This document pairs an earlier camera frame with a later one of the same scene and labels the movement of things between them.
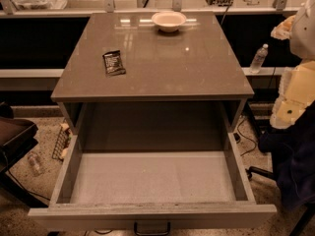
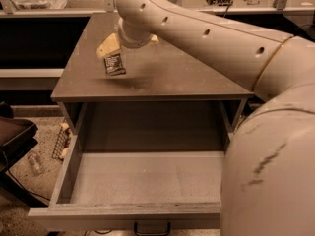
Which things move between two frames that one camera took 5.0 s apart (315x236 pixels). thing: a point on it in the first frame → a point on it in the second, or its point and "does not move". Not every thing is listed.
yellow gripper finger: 296,95 → 109,46
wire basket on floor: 63,142 does not move
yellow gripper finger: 283,30 → 155,38
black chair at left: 16,135 does not move
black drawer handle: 167,233 does not move
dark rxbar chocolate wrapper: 113,63 does not move
